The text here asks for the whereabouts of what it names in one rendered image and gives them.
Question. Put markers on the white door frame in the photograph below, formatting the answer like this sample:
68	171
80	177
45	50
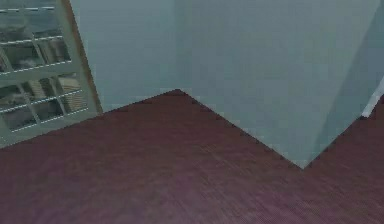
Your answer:
372	103

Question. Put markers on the grey glass paned door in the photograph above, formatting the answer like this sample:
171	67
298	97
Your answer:
76	83

